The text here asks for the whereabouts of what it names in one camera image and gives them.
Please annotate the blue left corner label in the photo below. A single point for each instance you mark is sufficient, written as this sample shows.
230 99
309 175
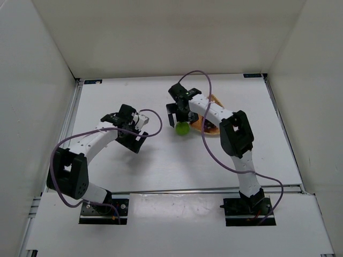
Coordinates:
91 82

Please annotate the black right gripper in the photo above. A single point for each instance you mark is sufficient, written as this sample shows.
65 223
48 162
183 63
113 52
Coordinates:
181 114

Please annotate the aluminium front table rail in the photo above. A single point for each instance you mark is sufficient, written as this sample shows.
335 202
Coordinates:
287 189

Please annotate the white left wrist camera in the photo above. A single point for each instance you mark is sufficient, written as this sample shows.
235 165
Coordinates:
140 121

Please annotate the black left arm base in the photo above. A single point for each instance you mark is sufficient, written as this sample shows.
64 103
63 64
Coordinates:
100 215

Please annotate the aluminium left table rail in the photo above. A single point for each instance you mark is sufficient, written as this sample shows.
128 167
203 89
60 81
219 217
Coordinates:
71 111

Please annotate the green fake apple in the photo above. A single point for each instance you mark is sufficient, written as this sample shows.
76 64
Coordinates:
182 128

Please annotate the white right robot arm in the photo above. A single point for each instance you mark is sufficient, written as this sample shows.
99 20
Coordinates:
236 136

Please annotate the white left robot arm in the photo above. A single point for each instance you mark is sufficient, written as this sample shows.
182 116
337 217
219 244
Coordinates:
70 165

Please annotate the dark red fake grapes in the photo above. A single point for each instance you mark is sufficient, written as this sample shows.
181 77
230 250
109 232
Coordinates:
208 126

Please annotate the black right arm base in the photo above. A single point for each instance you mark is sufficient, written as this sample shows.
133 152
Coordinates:
238 213

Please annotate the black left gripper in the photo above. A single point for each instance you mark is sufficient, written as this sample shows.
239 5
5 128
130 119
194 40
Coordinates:
131 137

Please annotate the woven bamboo fruit bowl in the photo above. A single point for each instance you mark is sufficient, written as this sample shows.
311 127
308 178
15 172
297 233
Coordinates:
215 115

